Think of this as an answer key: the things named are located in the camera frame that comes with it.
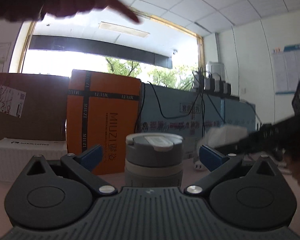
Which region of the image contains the grey lidded cup container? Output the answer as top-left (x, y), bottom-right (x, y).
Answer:
top-left (125, 133), bottom-right (184, 187)

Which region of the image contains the wall notice board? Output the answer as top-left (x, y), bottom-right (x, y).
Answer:
top-left (272, 44), bottom-right (300, 94)

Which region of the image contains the black cable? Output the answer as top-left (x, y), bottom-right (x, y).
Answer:
top-left (141, 81), bottom-right (206, 136)

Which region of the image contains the black power strip with chargers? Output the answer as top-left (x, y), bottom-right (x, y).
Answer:
top-left (191, 71), bottom-right (239, 101)

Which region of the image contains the light blue cardboard box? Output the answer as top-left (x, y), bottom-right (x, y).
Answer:
top-left (137, 83), bottom-right (256, 159)

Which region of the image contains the white plug adapter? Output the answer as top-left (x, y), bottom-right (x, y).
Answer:
top-left (194, 163), bottom-right (206, 171)

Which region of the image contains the orange MIUZI box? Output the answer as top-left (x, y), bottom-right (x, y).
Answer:
top-left (66, 69), bottom-right (141, 175)

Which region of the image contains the white corrugated coffee box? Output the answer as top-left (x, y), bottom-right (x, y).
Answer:
top-left (0, 138), bottom-right (68, 182)

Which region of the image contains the brown cardboard box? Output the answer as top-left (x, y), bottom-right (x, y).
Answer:
top-left (0, 73), bottom-right (69, 141)

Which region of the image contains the white electric kettle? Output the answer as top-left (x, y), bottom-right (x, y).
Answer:
top-left (206, 61), bottom-right (225, 81)

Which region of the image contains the white paper towel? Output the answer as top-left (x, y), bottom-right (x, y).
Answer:
top-left (197, 125), bottom-right (248, 152)

